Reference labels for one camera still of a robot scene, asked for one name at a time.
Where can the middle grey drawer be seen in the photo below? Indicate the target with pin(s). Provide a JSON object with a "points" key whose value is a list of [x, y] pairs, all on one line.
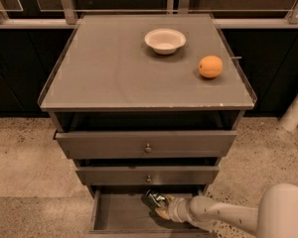
{"points": [[137, 175]]}

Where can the grey drawer cabinet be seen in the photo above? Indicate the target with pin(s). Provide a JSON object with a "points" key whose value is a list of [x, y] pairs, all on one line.
{"points": [[108, 79]]}

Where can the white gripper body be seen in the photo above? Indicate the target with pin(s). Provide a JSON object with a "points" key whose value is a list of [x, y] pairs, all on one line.
{"points": [[177, 207]]}

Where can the grey drawer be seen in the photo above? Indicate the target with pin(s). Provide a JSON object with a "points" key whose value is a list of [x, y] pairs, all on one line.
{"points": [[130, 144], [127, 212], [137, 175]]}

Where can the top drawer brass knob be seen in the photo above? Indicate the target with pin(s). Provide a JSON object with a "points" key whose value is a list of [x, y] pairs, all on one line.
{"points": [[148, 148]]}

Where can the orange fruit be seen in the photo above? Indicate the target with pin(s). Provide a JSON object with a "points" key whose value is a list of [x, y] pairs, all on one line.
{"points": [[210, 66]]}

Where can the crushed green can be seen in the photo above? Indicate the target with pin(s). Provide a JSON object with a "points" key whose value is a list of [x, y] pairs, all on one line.
{"points": [[155, 199]]}

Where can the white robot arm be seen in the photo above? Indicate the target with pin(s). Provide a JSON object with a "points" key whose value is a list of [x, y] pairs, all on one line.
{"points": [[257, 191]]}

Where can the metal railing frame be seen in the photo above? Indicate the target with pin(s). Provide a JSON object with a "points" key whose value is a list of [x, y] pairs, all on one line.
{"points": [[226, 14]]}

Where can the white paper bowl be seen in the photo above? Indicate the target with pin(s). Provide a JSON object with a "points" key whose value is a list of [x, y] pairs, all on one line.
{"points": [[164, 41]]}

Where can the bottom grey drawer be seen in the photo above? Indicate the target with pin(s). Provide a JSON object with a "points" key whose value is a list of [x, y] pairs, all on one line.
{"points": [[127, 212]]}

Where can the top grey drawer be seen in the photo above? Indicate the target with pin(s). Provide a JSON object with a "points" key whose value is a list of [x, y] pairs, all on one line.
{"points": [[130, 144]]}

